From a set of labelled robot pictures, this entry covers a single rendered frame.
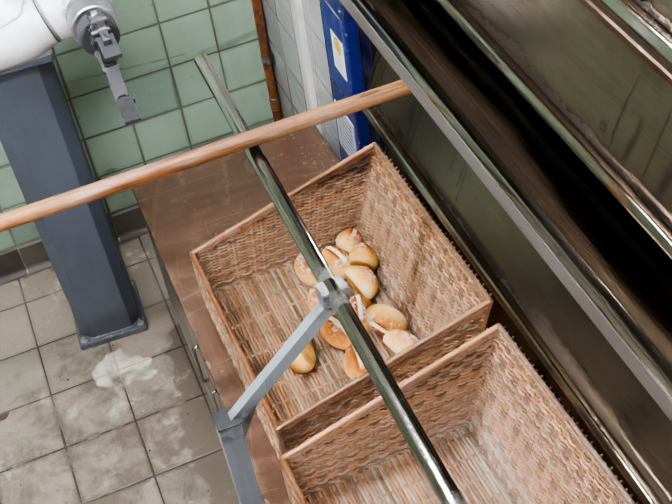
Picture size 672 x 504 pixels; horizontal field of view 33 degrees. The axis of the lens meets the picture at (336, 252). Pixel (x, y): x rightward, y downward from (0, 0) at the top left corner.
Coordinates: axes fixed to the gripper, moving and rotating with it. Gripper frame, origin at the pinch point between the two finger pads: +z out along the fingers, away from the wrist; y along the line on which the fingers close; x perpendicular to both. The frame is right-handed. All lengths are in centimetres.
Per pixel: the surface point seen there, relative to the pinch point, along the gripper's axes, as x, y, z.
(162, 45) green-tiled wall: -23, 70, -115
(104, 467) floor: 32, 134, -29
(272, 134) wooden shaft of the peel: -22.7, 14.3, 7.7
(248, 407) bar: -1, 37, 46
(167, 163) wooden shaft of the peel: -3.2, 13.6, 6.8
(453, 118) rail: -41, -9, 46
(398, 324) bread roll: -41, 70, 13
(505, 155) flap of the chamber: -45, -7, 55
